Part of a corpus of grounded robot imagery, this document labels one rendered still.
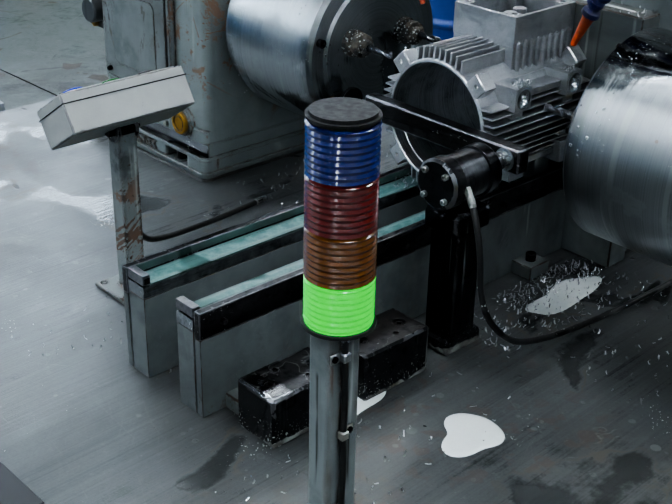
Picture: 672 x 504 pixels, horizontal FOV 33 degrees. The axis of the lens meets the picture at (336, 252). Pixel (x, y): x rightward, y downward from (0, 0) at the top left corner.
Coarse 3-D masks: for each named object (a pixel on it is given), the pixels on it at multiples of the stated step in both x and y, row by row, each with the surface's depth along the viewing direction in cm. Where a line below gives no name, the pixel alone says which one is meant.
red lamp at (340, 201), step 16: (304, 176) 90; (304, 192) 90; (320, 192) 88; (336, 192) 88; (352, 192) 88; (368, 192) 88; (304, 208) 91; (320, 208) 89; (336, 208) 88; (352, 208) 88; (368, 208) 89; (304, 224) 91; (320, 224) 89; (336, 224) 89; (352, 224) 89; (368, 224) 90
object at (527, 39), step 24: (480, 0) 148; (504, 0) 152; (528, 0) 151; (552, 0) 148; (456, 24) 146; (480, 24) 143; (504, 24) 141; (528, 24) 141; (552, 24) 144; (504, 48) 142; (528, 48) 143; (552, 48) 146
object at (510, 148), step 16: (368, 96) 147; (384, 96) 147; (384, 112) 146; (400, 112) 143; (416, 112) 142; (400, 128) 144; (416, 128) 142; (432, 128) 140; (448, 128) 138; (464, 128) 137; (448, 144) 139; (464, 144) 137; (496, 144) 133; (512, 144) 133; (512, 160) 132
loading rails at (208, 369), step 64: (384, 192) 148; (512, 192) 147; (192, 256) 130; (256, 256) 134; (384, 256) 134; (512, 256) 153; (128, 320) 129; (192, 320) 118; (256, 320) 123; (192, 384) 122
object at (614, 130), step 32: (640, 32) 127; (608, 64) 124; (640, 64) 123; (608, 96) 123; (640, 96) 120; (576, 128) 125; (608, 128) 122; (640, 128) 119; (576, 160) 125; (608, 160) 122; (640, 160) 119; (576, 192) 127; (608, 192) 123; (640, 192) 120; (608, 224) 127; (640, 224) 122
